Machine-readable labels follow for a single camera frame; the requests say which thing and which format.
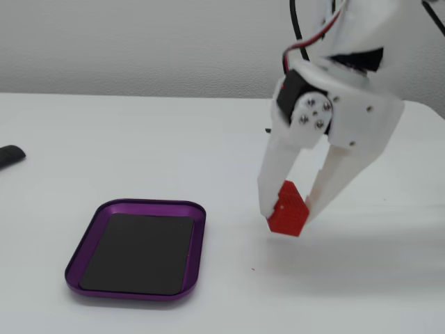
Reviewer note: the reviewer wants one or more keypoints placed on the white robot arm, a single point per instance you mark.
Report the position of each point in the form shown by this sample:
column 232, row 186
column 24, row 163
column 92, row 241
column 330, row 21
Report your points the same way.
column 365, row 24

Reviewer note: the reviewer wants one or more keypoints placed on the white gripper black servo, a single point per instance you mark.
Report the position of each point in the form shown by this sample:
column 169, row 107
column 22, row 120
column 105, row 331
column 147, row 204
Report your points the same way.
column 361, row 115

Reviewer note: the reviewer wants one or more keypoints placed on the black rounded object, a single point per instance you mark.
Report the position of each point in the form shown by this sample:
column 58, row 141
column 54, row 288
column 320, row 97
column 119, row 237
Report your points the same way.
column 10, row 154

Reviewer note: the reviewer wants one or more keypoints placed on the purple metal tray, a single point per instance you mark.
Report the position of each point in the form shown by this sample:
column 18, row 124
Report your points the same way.
column 149, row 207

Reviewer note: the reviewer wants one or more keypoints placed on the red studded block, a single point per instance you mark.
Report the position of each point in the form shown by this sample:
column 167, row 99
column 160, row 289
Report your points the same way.
column 288, row 215

